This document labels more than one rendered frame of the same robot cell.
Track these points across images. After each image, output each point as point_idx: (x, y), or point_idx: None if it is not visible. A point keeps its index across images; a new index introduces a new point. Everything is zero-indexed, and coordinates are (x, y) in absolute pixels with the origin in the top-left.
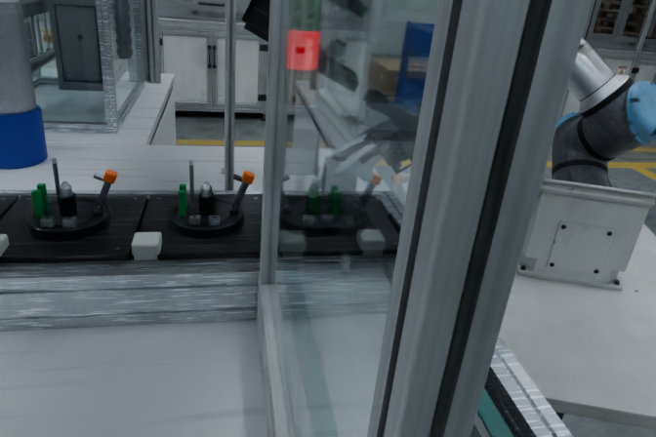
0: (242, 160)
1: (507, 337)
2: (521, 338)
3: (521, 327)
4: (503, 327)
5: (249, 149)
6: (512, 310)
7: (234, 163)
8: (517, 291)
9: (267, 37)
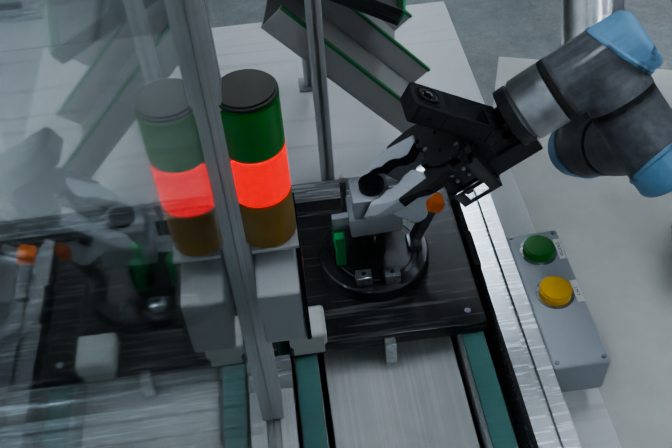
0: (240, 62)
1: (636, 447)
2: (659, 447)
3: (663, 422)
4: (633, 424)
5: (251, 31)
6: (654, 386)
7: (228, 72)
8: (670, 341)
9: None
